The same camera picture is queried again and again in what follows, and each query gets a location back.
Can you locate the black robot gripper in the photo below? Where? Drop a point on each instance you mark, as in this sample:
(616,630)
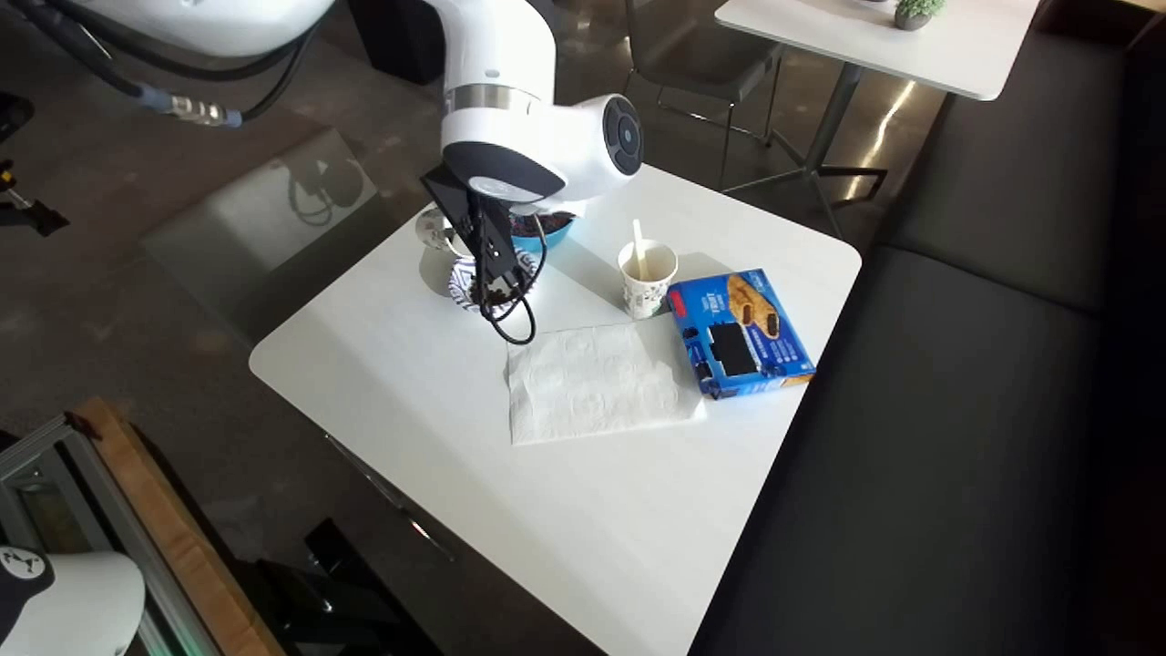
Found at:
(474,212)

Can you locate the blue plastic bowl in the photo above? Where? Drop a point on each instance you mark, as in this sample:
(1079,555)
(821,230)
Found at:
(553,228)

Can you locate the printed paper cup with stirrer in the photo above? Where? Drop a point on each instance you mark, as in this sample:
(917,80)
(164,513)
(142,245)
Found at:
(648,290)

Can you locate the white stirrer stick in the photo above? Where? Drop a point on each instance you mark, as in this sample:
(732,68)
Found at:
(634,240)

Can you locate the white paper napkin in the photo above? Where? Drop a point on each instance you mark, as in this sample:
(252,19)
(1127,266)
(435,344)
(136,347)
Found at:
(603,386)

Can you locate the blue snack packet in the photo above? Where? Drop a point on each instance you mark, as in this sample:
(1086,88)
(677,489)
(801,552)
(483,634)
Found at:
(733,335)

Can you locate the dark folding chair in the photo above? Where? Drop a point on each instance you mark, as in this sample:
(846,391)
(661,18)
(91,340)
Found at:
(677,61)

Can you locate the black floor equipment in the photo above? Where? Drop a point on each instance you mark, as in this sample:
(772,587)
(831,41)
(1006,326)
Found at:
(339,595)

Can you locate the white side table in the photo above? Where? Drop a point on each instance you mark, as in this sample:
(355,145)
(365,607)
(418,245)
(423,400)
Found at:
(877,41)

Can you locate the black tripod stand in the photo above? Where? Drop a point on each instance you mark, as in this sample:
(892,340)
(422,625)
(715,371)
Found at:
(28,205)

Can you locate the dark bench sofa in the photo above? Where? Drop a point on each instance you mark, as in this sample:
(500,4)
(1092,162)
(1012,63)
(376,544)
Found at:
(970,366)

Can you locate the white rounded device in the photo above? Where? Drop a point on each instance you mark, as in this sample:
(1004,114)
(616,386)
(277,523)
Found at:
(87,602)

